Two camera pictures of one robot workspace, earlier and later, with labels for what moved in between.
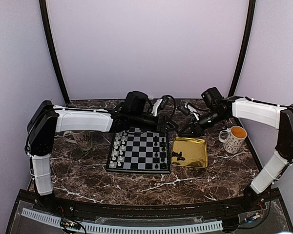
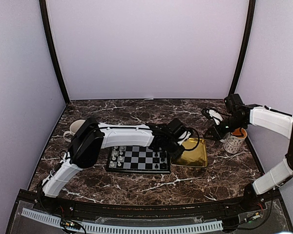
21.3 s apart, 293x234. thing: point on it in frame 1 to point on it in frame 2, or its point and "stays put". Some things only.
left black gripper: [161, 124] to [176, 155]
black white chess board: [135, 150] stays put
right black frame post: [246, 49] stays put
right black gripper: [197, 130] to [217, 133]
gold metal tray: [189, 152] stays put
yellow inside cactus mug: [233, 138] stays put
